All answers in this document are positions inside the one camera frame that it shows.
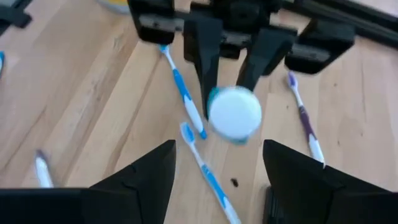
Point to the teal mouthwash bottle white cap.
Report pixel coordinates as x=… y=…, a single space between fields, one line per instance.
x=234 y=113

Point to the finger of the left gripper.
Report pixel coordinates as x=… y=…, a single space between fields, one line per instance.
x=267 y=53
x=203 y=46

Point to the blue white toothbrush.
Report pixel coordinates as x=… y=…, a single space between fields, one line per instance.
x=183 y=88

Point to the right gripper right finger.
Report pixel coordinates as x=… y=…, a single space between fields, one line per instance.
x=298 y=193

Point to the purple white toothbrush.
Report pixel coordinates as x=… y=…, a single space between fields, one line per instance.
x=306 y=119

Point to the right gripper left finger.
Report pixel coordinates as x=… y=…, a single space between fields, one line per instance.
x=140 y=193

